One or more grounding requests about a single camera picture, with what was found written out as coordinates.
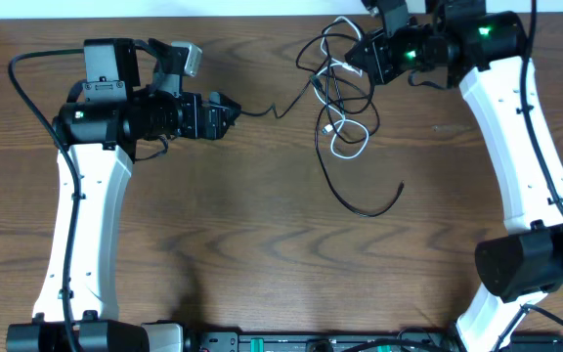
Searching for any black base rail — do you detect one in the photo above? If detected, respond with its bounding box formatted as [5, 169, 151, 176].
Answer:
[188, 328, 563, 352]

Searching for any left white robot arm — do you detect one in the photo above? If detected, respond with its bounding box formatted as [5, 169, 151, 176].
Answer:
[6, 38, 240, 351]

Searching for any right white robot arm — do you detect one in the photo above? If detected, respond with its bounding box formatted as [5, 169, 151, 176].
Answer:
[345, 0, 563, 351]

